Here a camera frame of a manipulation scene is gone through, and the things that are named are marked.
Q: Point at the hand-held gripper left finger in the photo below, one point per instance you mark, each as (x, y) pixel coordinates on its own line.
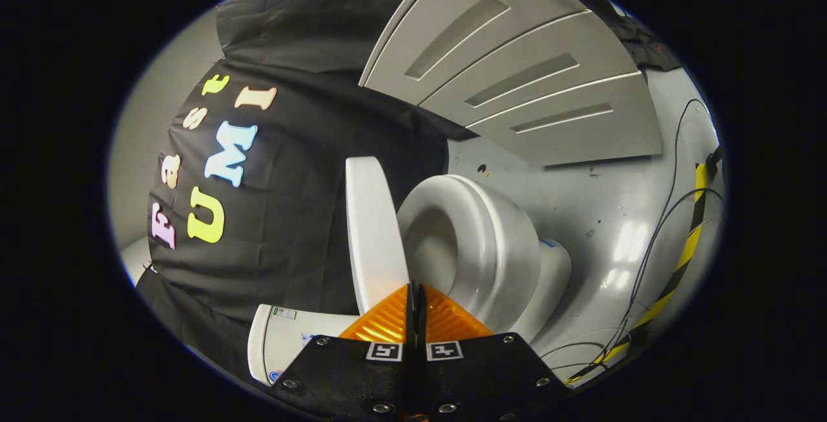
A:
(349, 377)

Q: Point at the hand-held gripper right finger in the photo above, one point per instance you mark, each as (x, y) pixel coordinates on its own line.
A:
(484, 377)

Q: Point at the white toilet lid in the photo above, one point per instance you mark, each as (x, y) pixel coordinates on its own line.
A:
(371, 234)

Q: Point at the white ceramic toilet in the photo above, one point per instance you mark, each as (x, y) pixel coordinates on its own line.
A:
(549, 273)

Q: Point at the white toilet seat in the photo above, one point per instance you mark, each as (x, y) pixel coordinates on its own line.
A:
(504, 247)

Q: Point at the white ceramic tank cover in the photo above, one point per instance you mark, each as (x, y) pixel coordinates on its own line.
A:
(258, 344)

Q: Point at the black backdrop cloth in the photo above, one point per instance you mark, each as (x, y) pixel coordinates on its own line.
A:
(291, 215)

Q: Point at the yellow black hazard tape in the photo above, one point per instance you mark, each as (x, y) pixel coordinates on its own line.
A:
(686, 251)

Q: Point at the white drawer cabinet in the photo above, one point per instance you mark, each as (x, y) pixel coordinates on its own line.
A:
(517, 41)

